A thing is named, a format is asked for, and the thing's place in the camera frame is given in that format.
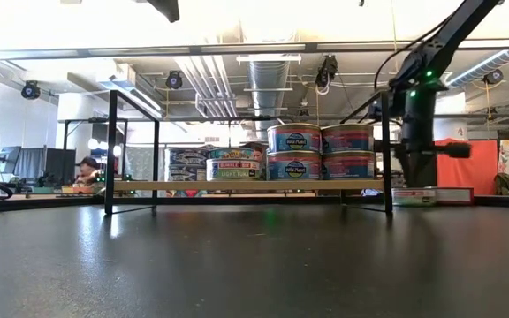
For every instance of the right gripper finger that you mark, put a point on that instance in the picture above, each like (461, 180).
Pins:
(420, 168)

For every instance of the gold-lid blue can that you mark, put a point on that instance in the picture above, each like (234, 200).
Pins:
(348, 138)
(294, 138)
(348, 164)

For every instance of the silver-lid seafood can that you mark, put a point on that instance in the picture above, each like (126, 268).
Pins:
(233, 170)
(187, 173)

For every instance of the black hanging ceiling device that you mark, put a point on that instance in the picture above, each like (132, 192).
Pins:
(326, 70)

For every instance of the orange cloth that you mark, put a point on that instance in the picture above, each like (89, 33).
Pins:
(480, 172)

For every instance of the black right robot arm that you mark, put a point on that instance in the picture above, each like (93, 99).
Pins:
(458, 31)

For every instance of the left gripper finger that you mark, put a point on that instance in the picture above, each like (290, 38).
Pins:
(166, 9)

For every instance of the gold-lid seafood can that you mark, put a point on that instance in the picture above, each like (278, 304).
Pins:
(294, 165)

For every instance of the silver-lid white-green can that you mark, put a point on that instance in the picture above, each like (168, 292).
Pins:
(413, 197)

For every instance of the wooden shelf with black frame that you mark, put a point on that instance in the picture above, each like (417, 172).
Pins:
(281, 185)

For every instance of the dark computer monitor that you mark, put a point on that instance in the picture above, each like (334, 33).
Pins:
(60, 161)

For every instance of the silver-lid yellow-teal can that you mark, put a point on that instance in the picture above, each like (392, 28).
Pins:
(231, 153)

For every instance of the black ceiling camera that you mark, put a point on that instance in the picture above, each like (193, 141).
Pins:
(493, 76)
(30, 89)
(174, 80)

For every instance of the silver ventilation duct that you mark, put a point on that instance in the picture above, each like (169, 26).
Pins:
(268, 88)

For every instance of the floral cloth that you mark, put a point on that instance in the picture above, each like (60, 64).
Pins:
(508, 154)

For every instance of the silver-lid red can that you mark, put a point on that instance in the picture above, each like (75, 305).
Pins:
(454, 195)

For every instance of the person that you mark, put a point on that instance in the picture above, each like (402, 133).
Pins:
(260, 154)
(87, 172)

